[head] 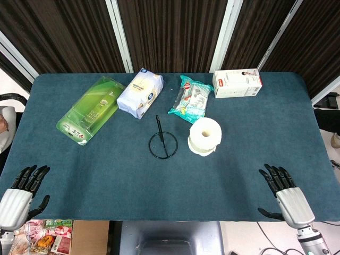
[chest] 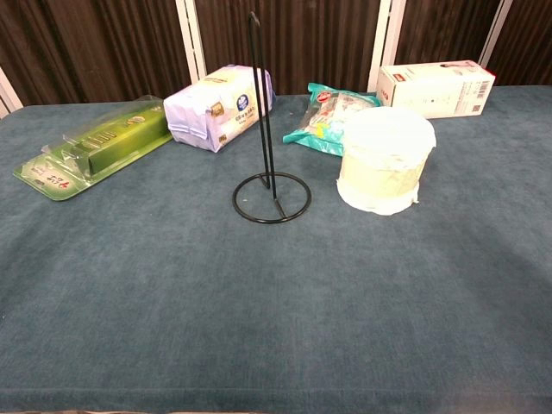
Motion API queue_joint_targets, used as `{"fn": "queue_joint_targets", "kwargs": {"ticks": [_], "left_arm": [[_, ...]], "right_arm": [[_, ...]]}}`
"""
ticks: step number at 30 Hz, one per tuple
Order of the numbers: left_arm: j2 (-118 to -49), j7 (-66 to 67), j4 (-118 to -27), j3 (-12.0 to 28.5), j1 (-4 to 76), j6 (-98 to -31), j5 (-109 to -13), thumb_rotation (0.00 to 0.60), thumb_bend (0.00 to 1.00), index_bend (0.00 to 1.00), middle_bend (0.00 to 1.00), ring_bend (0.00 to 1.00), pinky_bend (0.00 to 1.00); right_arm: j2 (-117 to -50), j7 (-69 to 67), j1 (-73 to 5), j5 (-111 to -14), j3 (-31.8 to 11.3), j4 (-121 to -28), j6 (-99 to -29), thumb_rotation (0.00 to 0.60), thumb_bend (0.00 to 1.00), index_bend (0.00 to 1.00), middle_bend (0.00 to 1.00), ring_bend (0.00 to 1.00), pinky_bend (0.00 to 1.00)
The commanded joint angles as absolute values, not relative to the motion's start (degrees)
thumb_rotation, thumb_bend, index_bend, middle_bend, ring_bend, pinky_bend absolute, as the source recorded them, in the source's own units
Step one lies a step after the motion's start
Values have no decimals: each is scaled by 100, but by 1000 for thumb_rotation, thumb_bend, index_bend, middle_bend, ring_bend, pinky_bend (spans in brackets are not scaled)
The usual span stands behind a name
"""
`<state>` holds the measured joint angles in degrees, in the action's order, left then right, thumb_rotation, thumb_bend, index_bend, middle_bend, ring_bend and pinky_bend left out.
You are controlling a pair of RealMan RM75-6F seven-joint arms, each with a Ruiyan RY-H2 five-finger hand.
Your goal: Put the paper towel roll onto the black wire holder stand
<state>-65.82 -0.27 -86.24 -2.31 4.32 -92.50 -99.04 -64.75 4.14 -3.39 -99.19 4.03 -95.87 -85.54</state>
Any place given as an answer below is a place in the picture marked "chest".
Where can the white paper towel roll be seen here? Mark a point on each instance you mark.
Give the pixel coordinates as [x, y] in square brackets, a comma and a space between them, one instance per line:
[379, 172]

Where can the teal plastic snack bag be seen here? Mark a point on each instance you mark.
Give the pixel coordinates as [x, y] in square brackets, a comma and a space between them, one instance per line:
[319, 125]

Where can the blue table cloth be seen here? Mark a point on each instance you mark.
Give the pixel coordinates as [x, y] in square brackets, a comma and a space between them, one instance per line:
[215, 302]

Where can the pale purple tissue pack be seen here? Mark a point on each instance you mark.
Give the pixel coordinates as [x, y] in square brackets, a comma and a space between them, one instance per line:
[207, 112]

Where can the dark brown pleated partition panel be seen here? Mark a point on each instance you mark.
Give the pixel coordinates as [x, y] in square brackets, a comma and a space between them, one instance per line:
[95, 47]
[310, 39]
[444, 30]
[530, 39]

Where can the green plastic blister package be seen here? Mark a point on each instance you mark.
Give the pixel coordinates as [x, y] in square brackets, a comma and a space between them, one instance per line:
[108, 138]

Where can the white cardboard product box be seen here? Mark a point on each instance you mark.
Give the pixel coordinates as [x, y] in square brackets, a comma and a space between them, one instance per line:
[431, 95]

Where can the white partition frame post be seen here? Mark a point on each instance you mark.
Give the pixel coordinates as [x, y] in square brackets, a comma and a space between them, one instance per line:
[8, 95]
[190, 43]
[383, 43]
[496, 34]

